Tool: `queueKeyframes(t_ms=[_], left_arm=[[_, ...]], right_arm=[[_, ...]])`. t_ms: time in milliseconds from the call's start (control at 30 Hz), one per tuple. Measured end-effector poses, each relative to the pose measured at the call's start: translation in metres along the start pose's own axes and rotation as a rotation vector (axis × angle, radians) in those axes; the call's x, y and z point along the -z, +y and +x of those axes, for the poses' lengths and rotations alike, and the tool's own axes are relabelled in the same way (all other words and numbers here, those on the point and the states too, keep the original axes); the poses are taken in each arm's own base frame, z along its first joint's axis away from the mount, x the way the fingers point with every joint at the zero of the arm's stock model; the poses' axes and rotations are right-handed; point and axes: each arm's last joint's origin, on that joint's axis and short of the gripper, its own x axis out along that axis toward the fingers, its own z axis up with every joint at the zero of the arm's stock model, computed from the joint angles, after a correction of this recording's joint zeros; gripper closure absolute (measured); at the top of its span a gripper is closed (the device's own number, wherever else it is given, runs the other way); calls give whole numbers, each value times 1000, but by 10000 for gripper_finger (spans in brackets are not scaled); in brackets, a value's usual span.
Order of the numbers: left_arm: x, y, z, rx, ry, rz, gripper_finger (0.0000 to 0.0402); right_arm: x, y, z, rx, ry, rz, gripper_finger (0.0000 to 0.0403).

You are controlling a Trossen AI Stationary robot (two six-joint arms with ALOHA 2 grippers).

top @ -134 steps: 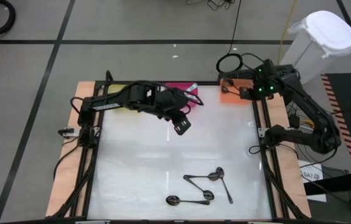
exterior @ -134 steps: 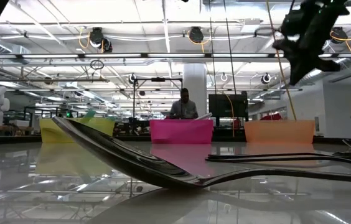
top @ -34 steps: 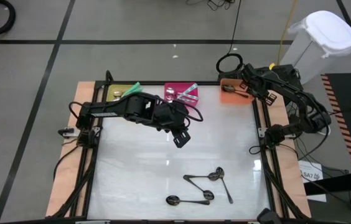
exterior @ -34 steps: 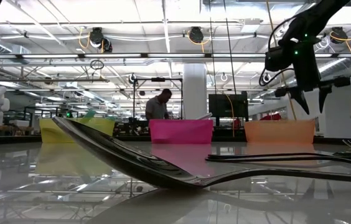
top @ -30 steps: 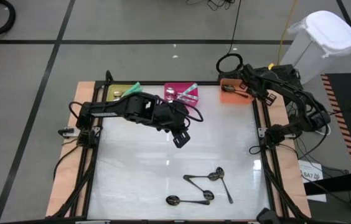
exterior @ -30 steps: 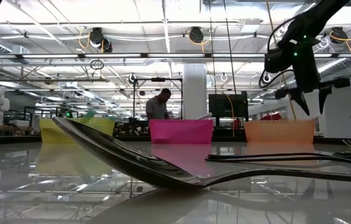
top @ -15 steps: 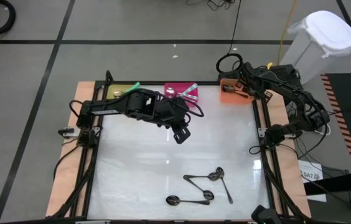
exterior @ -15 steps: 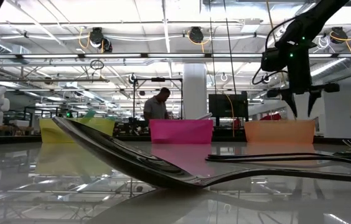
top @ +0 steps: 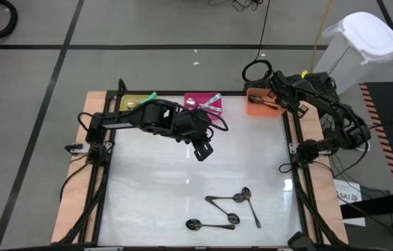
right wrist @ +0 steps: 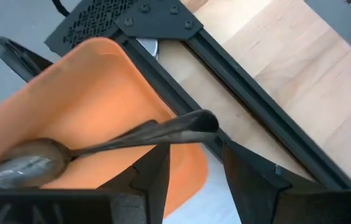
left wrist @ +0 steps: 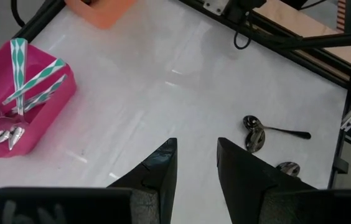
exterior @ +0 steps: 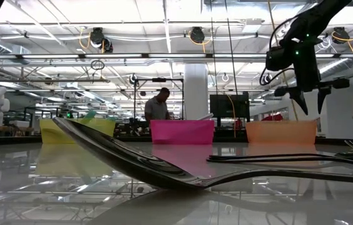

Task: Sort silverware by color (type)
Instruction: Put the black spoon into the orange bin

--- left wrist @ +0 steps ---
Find black metal spoon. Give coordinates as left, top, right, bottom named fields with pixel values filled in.
left=275, top=161, right=301, bottom=179
left=243, top=114, right=312, bottom=140

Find orange plastic bin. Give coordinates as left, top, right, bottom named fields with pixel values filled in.
left=64, top=0, right=139, bottom=30

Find pink plastic bin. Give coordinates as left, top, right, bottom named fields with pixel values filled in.
left=0, top=39, right=77, bottom=159

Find black utensil handle vertical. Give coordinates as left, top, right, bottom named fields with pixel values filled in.
left=245, top=127, right=266, bottom=154

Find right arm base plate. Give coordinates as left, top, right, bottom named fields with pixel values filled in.
left=202, top=0, right=231, bottom=16

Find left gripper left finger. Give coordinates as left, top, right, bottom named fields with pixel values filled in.
left=106, top=138, right=179, bottom=224

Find black hanging cable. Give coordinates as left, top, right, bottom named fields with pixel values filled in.
left=9, top=0, right=27, bottom=28

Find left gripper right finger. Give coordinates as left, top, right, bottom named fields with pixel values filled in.
left=216, top=137, right=316, bottom=224

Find black base cable loop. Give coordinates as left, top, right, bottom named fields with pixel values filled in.
left=233, top=12, right=254, bottom=50

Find light wooden base board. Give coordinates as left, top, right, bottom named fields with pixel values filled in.
left=253, top=0, right=351, bottom=65

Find teal white patterned handle spoon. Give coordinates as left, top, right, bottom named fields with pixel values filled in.
left=0, top=73, right=68, bottom=144
left=0, top=58, right=67, bottom=133
left=8, top=37, right=29, bottom=151

